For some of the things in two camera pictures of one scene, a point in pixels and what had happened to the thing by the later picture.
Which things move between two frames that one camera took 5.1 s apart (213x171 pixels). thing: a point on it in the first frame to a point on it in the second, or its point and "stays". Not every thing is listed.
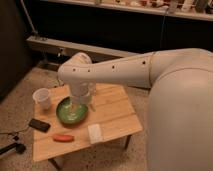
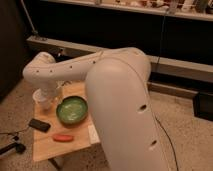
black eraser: (39, 125) stays
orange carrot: (63, 138) stays
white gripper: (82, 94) to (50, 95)
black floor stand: (19, 148) stays
